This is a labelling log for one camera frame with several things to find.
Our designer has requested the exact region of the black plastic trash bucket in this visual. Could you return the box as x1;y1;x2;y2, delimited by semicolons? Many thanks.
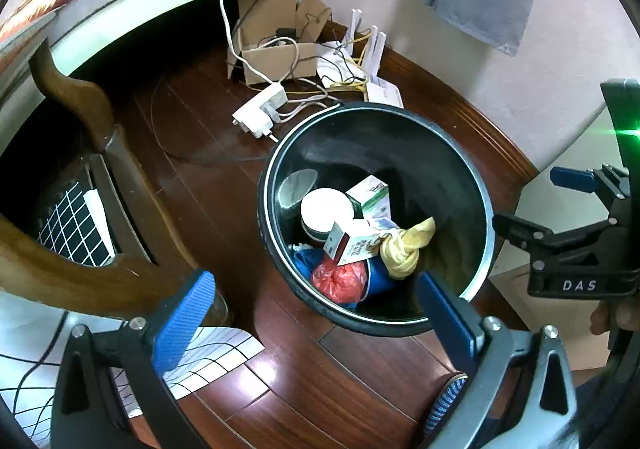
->
257;103;496;337

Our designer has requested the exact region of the red plastic bag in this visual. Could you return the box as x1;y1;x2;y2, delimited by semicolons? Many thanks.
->
311;256;368;305

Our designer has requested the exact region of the white wifi router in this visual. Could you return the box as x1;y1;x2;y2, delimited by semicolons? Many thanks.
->
360;25;404;109

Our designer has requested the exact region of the small brown white carton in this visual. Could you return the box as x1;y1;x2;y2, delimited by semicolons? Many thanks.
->
323;218;399;266

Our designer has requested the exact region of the yellow cloth bundle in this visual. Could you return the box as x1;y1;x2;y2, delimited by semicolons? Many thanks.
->
378;217;436;280

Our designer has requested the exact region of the wooden table frame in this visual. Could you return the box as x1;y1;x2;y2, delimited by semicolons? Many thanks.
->
1;39;198;319

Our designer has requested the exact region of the cardboard box on floor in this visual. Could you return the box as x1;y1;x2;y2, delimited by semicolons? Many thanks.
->
227;0;332;86

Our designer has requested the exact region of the white grid tablecloth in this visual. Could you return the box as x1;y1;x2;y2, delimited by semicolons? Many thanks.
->
1;181;264;448

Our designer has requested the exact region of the white power strip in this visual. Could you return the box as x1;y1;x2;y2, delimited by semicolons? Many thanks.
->
232;83;288;139

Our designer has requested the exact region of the person hand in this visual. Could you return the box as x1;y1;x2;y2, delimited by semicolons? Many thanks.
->
590;296;640;335

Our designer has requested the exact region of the blue cloth rag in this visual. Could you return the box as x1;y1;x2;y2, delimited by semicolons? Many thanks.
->
293;247;333;290

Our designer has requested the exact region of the large blue paper cup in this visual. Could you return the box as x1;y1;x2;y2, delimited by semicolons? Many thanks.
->
360;256;397;302

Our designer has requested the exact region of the green white carton box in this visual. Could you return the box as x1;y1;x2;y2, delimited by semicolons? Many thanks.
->
346;175;390;219

